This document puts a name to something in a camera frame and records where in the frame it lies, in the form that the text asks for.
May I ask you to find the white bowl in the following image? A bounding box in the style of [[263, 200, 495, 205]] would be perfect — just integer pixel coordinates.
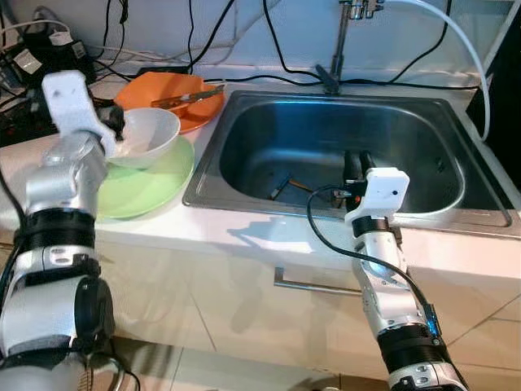
[[106, 108, 182, 170]]

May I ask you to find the light green plate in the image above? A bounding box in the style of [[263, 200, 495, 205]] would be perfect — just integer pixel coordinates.
[[96, 134, 196, 221]]

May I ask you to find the orange bowl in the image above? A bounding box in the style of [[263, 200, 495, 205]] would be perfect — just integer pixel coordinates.
[[114, 72, 226, 135]]

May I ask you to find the thin dark utensil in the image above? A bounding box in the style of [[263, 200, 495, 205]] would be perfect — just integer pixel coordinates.
[[269, 174, 314, 200]]

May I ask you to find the stainless steel sink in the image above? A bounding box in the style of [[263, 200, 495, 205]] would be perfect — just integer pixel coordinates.
[[183, 88, 521, 239]]

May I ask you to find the black appliance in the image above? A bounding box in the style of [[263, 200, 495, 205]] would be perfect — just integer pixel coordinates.
[[468, 0, 521, 188]]

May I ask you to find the black charger box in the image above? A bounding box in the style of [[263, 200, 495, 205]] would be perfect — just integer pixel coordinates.
[[0, 29, 94, 86]]

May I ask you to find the black power strip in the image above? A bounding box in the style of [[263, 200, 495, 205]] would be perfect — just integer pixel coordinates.
[[0, 98, 50, 147]]

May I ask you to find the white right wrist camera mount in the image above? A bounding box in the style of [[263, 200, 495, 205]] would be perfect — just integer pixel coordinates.
[[344, 167, 410, 237]]

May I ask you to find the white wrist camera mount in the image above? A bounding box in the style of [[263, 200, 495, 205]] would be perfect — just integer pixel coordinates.
[[41, 71, 116, 157], [344, 167, 410, 237]]

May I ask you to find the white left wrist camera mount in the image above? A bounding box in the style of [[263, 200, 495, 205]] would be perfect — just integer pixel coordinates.
[[41, 71, 116, 157]]

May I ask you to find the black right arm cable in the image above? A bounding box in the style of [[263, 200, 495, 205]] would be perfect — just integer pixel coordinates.
[[307, 186, 432, 327]]

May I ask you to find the white water hose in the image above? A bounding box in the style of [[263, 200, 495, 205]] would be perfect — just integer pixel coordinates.
[[383, 0, 492, 141]]

